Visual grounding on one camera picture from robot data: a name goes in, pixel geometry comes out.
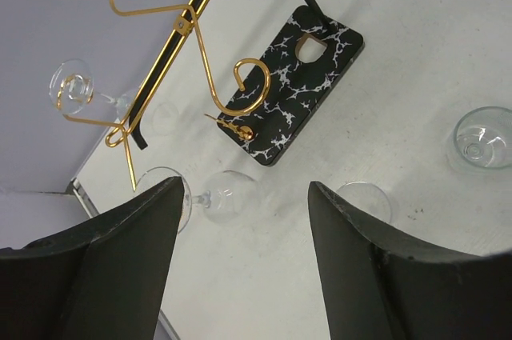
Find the short clear glass left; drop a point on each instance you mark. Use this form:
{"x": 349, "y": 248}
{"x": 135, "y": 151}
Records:
{"x": 481, "y": 141}

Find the clear wine glass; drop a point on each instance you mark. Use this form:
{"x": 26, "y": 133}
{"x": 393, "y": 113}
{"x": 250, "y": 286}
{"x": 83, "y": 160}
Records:
{"x": 226, "y": 198}
{"x": 72, "y": 88}

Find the gold wine glass rack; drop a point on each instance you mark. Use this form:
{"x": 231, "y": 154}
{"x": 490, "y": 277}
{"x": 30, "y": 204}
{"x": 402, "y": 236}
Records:
{"x": 275, "y": 100}

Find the clear champagne flute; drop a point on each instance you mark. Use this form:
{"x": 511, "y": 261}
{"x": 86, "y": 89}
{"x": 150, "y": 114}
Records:
{"x": 369, "y": 198}

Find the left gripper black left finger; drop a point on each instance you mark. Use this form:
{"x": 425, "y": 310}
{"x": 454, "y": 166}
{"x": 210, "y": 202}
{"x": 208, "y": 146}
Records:
{"x": 101, "y": 279}

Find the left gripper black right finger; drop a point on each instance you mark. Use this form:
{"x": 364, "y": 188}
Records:
{"x": 379, "y": 282}

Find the aluminium table frame rail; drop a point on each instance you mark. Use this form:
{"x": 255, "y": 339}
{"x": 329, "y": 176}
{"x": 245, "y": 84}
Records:
{"x": 164, "y": 330}

